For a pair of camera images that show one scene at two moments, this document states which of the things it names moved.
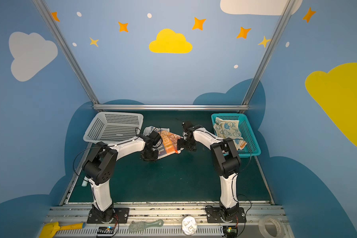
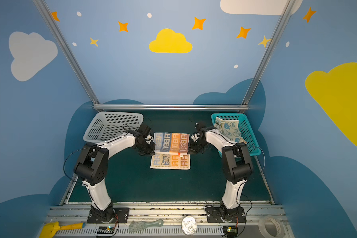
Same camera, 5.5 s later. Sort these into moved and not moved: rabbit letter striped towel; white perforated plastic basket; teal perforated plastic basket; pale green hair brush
Moved: rabbit letter striped towel
Not moved: teal perforated plastic basket; white perforated plastic basket; pale green hair brush
